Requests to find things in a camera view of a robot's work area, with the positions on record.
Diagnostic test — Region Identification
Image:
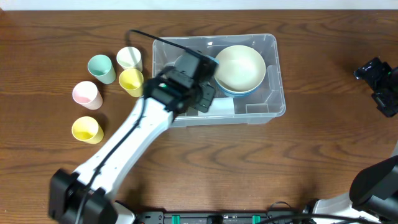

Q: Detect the green cup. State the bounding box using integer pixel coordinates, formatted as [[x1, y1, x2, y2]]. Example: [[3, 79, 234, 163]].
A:
[[87, 55, 116, 85]]

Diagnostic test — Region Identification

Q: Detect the dark blue large bowl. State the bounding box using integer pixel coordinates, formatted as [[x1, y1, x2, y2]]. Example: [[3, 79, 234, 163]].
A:
[[215, 79, 259, 98]]

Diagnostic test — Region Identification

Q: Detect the beige large bowl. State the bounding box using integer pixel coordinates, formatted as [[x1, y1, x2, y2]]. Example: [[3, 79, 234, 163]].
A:
[[215, 45, 266, 91]]

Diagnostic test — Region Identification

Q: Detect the blue cup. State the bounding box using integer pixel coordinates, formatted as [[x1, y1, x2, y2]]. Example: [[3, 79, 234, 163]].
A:
[[205, 55, 219, 64]]

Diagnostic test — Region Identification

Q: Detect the pink cup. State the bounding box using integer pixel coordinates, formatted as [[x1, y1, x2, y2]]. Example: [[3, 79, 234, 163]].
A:
[[72, 81, 103, 110]]

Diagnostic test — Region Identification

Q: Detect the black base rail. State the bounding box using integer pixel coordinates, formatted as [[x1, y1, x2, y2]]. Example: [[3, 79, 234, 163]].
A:
[[133, 210, 371, 224]]

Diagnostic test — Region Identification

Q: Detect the cream cup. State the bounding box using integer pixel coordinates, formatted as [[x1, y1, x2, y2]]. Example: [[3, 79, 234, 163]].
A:
[[116, 47, 142, 72]]

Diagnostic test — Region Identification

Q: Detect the clear plastic storage container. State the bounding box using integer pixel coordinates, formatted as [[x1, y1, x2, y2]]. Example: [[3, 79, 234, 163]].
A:
[[166, 34, 286, 128]]

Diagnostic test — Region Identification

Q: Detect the black cable left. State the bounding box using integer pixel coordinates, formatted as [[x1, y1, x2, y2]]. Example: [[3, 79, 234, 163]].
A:
[[74, 29, 200, 224]]

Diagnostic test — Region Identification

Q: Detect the white label in container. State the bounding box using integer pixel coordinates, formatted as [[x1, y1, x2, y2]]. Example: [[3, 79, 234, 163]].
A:
[[198, 97, 235, 116]]

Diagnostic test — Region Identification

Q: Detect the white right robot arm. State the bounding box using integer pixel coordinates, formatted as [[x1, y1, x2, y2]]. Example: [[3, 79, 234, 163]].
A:
[[307, 57, 397, 223]]

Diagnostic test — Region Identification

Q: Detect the yellow cup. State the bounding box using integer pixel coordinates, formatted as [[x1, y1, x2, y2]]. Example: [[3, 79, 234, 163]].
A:
[[119, 68, 144, 97], [72, 116, 104, 144]]

